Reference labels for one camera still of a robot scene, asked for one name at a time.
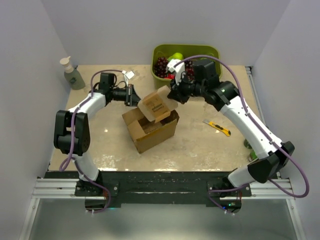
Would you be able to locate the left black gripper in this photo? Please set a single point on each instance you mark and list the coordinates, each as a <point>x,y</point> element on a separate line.
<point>131,98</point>

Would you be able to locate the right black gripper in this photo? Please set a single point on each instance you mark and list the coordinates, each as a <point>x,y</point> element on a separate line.
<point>177,92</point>

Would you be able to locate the brown cardboard express box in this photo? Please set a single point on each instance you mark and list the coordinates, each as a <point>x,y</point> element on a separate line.
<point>145,134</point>

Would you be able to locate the yellow utility knife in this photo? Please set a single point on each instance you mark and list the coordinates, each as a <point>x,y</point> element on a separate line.
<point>219,128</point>

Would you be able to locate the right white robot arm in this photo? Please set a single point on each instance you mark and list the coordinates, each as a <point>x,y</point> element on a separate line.
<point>272,153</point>

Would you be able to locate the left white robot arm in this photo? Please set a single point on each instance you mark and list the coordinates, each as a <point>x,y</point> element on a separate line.
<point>72,131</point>

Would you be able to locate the pink dragon fruit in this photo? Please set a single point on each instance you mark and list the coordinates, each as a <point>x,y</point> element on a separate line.
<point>170,76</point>

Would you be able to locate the dark red grape bunch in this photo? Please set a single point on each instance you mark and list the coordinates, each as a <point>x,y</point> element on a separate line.
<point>159,68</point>

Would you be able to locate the green pear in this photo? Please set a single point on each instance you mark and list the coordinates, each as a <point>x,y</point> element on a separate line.
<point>176,56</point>

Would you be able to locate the green plastic tub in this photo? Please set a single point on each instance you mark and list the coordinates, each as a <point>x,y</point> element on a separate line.
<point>165,51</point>

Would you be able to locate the grey pump soap bottle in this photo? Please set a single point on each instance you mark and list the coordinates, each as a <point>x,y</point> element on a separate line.
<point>71,74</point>

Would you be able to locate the green glass bottle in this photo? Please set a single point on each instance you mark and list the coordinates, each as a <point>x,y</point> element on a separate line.
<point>247,144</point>
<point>252,156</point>

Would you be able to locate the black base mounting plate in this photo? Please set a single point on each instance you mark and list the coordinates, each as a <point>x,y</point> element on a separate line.
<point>158,187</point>

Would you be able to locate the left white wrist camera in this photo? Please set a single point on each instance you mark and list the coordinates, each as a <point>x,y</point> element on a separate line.
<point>127,76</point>

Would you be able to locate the aluminium frame rail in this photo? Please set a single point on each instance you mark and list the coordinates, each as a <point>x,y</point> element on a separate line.
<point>55,213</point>

